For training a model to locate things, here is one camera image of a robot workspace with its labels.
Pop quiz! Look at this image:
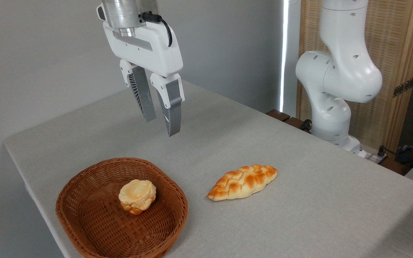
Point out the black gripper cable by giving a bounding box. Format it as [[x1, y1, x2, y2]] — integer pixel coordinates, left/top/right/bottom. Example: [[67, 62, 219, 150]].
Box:
[[140, 12, 173, 48]]

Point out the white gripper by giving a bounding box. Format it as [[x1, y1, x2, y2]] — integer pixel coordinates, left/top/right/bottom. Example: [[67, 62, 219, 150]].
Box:
[[103, 16, 185, 137]]

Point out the small round bread bun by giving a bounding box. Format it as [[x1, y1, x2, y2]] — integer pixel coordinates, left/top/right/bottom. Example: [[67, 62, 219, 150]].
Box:
[[118, 179, 157, 215]]

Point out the wood and rattan screen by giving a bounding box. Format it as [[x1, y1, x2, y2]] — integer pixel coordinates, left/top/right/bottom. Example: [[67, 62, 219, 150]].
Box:
[[296, 0, 413, 153]]

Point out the grey tablecloth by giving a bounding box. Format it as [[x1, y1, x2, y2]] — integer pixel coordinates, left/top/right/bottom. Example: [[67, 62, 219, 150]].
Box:
[[4, 75, 413, 258]]

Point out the brass screen hinge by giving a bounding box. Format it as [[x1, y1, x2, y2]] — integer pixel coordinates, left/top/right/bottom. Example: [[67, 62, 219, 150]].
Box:
[[393, 77, 413, 98]]

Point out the brown wicker basket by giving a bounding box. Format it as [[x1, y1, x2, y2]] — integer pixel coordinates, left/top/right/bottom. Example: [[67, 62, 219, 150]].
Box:
[[55, 157, 189, 258]]

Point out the long braided bread loaf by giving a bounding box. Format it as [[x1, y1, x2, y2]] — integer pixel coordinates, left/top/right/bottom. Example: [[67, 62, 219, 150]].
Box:
[[206, 164, 278, 201]]

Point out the brown wooden block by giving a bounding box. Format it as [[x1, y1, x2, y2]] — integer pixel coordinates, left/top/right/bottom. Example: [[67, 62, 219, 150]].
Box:
[[266, 109, 291, 122], [285, 117, 312, 134]]

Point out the white power strip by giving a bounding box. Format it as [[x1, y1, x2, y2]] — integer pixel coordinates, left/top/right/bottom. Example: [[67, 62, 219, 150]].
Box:
[[357, 145, 388, 165]]

